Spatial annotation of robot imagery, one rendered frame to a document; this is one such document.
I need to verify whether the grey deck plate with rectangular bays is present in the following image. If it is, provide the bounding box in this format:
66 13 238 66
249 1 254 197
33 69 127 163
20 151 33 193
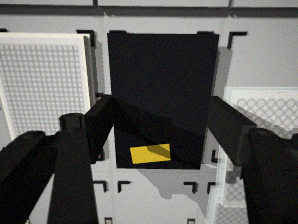
0 6 298 224

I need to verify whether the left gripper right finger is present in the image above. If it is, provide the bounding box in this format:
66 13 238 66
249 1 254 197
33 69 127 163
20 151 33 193
206 96 298 224

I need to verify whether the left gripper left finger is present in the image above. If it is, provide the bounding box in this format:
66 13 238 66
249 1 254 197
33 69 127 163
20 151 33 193
0 94 114 224

